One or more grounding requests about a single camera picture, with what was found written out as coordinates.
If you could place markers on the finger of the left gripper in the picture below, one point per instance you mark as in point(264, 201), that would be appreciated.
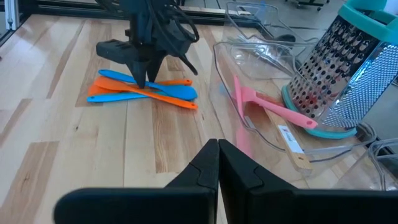
point(136, 68)
point(157, 67)

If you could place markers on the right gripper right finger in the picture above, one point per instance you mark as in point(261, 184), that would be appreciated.
point(311, 208)

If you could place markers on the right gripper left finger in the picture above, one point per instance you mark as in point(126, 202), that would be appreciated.
point(140, 205)

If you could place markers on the orange silicone spatula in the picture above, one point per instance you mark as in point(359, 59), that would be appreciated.
point(180, 82)
point(109, 83)

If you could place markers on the blue silicone spoon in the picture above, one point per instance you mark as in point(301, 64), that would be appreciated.
point(183, 93)

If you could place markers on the blue silicone spatula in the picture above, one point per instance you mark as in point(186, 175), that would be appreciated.
point(105, 98)

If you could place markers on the clear plastic bin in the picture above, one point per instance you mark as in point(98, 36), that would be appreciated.
point(248, 18)
point(373, 155)
point(227, 93)

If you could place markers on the teal metal box grater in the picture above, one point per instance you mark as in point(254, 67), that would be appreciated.
point(326, 62)

